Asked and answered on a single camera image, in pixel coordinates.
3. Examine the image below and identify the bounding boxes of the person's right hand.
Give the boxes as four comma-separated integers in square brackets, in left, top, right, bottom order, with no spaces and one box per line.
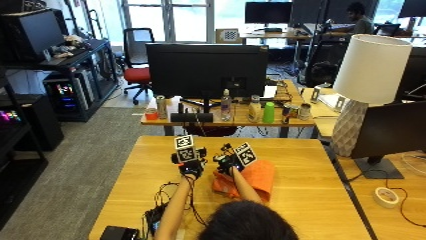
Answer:
[212,143,245,177]

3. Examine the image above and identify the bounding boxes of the person's left hand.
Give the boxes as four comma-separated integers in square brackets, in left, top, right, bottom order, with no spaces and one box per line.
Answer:
[171,146,209,180]

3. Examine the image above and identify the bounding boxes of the white marker cube on left glove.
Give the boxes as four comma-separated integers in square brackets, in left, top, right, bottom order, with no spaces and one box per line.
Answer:
[173,134,198,164]

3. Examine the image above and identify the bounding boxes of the white marker cube on glove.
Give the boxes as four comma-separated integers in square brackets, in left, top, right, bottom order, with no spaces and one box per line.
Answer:
[232,142,258,168]
[173,134,198,164]

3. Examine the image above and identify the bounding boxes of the white marker cube on right glove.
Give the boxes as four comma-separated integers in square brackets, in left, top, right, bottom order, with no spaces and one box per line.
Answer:
[232,142,258,168]

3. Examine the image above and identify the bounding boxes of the orange cloth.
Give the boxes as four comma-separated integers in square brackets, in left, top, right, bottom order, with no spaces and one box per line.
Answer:
[210,159,277,204]

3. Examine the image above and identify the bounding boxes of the wooden desk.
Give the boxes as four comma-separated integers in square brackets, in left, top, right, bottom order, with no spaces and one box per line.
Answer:
[140,79,317,138]

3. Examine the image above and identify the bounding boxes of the clear water bottle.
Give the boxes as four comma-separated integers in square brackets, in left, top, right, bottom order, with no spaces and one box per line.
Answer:
[220,88,234,122]

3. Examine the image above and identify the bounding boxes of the cream bottle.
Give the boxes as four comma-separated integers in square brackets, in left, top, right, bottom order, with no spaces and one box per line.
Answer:
[248,94,262,124]

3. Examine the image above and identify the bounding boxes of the small orange cup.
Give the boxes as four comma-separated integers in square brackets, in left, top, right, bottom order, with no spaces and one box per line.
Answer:
[144,107,160,121]

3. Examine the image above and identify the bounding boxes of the green plastic cup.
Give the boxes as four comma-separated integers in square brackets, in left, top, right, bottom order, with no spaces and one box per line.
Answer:
[261,101,277,125]

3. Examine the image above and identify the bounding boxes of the dark drink can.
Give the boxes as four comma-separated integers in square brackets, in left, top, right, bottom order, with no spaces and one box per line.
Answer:
[281,102,293,125]

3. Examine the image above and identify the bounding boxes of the small black electronics box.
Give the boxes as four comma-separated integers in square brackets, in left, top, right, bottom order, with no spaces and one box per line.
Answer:
[143,202,171,236]

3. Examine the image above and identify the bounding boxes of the glass jar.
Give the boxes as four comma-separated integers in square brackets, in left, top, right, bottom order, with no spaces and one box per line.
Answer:
[297,102,313,122]

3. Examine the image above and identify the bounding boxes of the large black monitor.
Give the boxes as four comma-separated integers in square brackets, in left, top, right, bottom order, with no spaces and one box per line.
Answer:
[145,42,270,114]

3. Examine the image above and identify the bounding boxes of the red office chair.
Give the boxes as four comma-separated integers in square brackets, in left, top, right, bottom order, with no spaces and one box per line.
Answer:
[121,27,157,106]

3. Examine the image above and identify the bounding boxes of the small grey stand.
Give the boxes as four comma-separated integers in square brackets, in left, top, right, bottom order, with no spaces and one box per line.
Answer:
[309,85,324,105]

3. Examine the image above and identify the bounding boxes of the white papers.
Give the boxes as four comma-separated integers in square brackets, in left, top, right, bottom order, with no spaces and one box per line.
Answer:
[318,92,350,113]

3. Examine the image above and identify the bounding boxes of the black battery pack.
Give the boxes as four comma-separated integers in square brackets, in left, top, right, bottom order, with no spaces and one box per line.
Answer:
[99,225,141,240]

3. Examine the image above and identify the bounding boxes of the computer tower with coloured lights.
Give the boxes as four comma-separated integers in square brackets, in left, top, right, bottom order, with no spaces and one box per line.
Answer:
[43,73,97,117]

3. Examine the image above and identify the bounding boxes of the cardboard box with checker print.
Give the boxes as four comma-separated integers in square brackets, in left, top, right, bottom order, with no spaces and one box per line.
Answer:
[214,28,245,45]

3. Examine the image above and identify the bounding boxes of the black shelf rack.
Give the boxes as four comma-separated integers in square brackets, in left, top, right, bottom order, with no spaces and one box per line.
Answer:
[4,38,120,123]

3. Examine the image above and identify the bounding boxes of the black office chair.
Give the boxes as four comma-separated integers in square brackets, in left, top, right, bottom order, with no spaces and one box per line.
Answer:
[305,39,353,88]

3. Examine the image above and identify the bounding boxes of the black cabinet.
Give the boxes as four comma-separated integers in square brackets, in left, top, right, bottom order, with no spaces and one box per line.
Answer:
[0,93,67,152]

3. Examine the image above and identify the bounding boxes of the white tape roll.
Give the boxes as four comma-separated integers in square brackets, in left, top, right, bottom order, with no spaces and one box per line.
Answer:
[373,186,401,210]

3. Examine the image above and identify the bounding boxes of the black monitor with square foot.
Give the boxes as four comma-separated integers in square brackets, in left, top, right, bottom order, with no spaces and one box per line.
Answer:
[349,100,426,180]

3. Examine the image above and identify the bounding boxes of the white table lamp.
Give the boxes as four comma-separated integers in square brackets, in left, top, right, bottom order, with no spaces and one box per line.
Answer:
[329,33,414,158]

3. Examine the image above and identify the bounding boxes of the black background monitor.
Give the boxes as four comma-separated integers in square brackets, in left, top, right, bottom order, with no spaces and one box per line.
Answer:
[244,1,294,26]

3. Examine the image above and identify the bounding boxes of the black flat screen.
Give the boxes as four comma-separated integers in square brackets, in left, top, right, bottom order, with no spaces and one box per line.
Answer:
[0,8,69,63]

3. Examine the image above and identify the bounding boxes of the black camera bar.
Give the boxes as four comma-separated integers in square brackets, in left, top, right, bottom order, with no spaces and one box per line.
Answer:
[169,112,214,123]

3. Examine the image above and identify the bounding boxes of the thin black glove cable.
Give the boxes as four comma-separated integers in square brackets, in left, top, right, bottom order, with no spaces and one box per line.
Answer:
[152,175,209,228]

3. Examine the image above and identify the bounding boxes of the black monitor cable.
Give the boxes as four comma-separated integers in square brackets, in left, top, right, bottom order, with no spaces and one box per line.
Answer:
[346,169,426,229]

